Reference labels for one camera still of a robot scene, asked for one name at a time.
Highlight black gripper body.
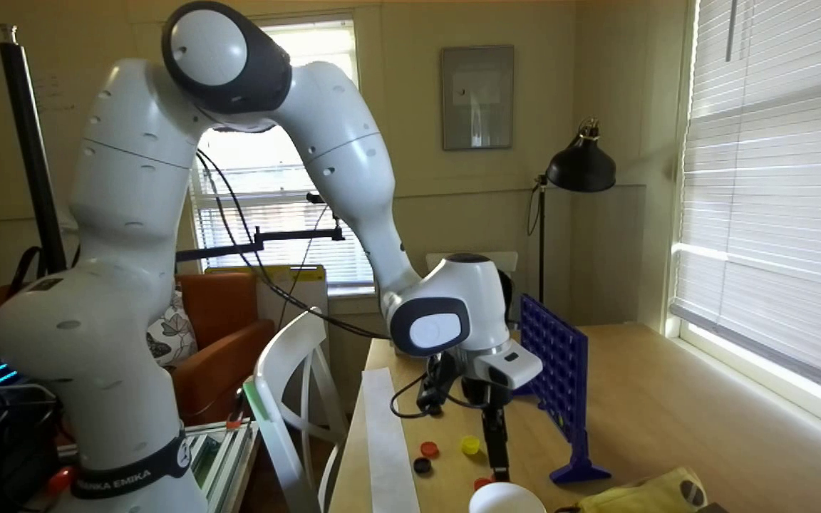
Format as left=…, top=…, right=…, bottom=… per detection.
left=461, top=374, right=519, bottom=422

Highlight white paper cup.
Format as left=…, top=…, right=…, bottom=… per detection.
left=468, top=479, right=546, bottom=513

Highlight blue connect four grid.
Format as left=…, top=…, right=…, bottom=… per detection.
left=512, top=293, right=616, bottom=487

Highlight white paper strip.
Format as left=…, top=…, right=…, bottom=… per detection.
left=358, top=365, right=422, bottom=513

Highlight yellow cloth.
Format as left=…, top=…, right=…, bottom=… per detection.
left=575, top=465, right=713, bottom=513

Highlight white wooden chair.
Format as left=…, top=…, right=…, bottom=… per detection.
left=238, top=306, right=348, bottom=513

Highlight white board yellow edge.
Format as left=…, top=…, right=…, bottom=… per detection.
left=253, top=264, right=331, bottom=331

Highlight black floor lamp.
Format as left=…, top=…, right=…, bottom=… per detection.
left=523, top=119, right=619, bottom=307

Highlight orange armchair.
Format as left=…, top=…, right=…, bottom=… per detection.
left=169, top=267, right=280, bottom=427

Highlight bright uncovered window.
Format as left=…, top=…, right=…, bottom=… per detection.
left=189, top=19, right=375, bottom=291

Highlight patterned cushion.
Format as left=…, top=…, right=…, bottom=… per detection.
left=144, top=293, right=198, bottom=371

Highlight white window blinds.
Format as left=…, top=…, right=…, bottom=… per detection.
left=667, top=0, right=821, bottom=408

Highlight red round knob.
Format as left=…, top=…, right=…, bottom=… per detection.
left=45, top=465, right=76, bottom=498

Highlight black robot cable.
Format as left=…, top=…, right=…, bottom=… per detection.
left=191, top=149, right=434, bottom=422

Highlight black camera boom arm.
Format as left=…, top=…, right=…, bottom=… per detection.
left=173, top=222, right=348, bottom=264

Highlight wall picture frame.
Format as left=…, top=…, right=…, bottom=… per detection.
left=439, top=43, right=516, bottom=155

